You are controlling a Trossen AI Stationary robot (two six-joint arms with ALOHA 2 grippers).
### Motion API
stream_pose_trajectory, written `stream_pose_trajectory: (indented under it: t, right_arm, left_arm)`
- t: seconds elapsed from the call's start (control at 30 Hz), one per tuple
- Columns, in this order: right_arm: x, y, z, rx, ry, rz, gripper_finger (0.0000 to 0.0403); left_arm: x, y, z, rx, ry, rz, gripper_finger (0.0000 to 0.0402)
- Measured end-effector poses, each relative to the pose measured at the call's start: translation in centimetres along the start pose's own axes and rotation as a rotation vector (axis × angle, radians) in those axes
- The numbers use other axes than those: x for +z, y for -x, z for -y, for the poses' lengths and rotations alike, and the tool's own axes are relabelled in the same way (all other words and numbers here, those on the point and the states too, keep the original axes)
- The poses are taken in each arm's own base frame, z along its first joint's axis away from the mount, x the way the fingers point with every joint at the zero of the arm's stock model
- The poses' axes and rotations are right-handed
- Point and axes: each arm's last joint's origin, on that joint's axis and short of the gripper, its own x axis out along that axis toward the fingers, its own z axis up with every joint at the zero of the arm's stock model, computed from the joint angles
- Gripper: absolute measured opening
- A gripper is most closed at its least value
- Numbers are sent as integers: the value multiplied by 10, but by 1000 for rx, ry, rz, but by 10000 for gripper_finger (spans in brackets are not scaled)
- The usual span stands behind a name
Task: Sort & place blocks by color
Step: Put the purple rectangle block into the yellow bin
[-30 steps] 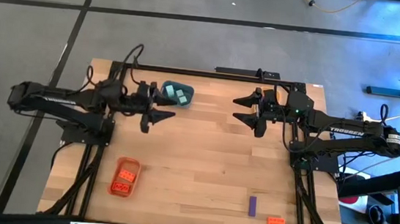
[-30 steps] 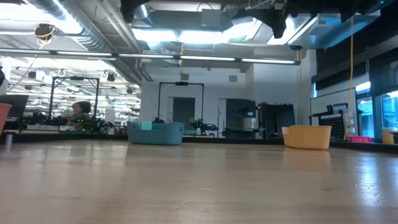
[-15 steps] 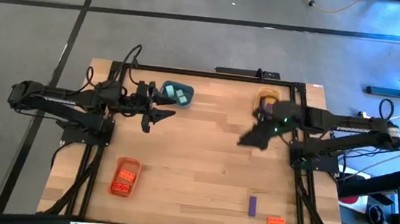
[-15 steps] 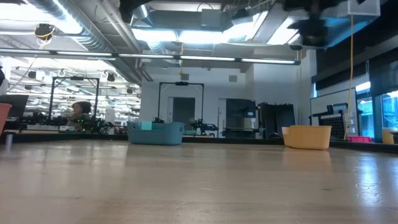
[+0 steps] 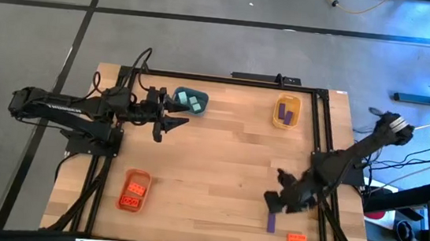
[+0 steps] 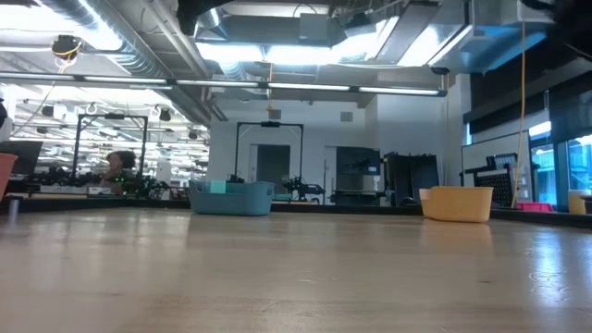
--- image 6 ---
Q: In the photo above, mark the large teal block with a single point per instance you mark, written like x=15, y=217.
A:
x=217, y=187

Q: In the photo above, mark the orange plastic bin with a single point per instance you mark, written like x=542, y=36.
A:
x=7, y=176

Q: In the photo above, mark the black background robot arm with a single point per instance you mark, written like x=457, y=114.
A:
x=303, y=187

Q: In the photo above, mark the grey ceiling box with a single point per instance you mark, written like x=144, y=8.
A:
x=313, y=27

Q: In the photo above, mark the long ceiling light bar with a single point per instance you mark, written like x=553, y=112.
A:
x=305, y=86

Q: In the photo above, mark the person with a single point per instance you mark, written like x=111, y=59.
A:
x=121, y=162

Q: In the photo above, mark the whiteboard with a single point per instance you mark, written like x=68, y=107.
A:
x=481, y=150

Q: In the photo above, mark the grey door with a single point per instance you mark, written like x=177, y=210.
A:
x=273, y=166

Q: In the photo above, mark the black pegboard rack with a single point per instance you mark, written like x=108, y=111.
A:
x=501, y=185

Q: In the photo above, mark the yellow container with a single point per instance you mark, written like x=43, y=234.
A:
x=576, y=203

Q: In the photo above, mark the teal plastic bin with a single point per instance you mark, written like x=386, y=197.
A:
x=231, y=203

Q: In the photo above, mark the pink bin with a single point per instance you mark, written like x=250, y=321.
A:
x=534, y=206

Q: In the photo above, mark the black computer monitor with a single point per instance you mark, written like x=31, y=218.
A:
x=358, y=161
x=28, y=155

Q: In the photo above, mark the yellow plastic bin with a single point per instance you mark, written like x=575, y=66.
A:
x=458, y=204

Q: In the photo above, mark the round silver duct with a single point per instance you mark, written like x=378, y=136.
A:
x=210, y=17

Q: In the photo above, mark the rectangular metal duct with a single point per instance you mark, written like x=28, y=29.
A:
x=490, y=46

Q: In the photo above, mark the black frame robot station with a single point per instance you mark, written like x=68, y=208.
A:
x=113, y=116
x=270, y=124

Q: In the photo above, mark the grey metal post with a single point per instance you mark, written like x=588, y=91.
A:
x=13, y=210

